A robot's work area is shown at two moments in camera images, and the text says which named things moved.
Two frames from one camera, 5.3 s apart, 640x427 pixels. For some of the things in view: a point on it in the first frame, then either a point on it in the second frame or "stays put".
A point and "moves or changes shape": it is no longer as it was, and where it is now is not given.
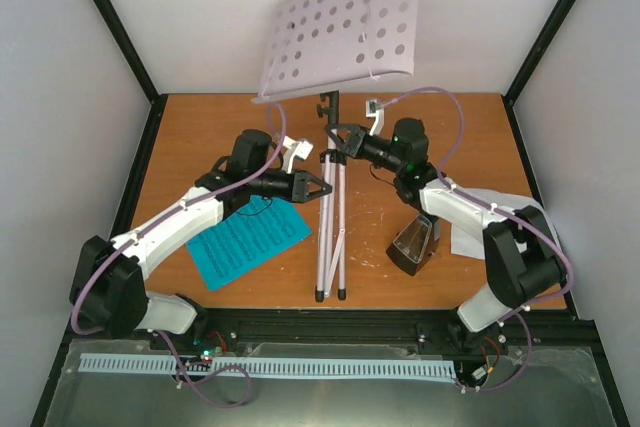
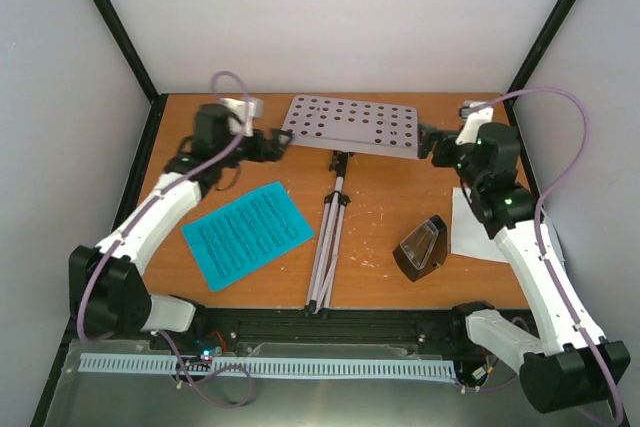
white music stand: [332, 35] moves or changes shape
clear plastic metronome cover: [412, 241] moves or changes shape
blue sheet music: [248, 238] stays put
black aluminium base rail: [217, 330] stays put
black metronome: [414, 244] moves or changes shape
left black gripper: [299, 181] → [274, 152]
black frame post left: [124, 41] stays put
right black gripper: [354, 141] → [425, 144]
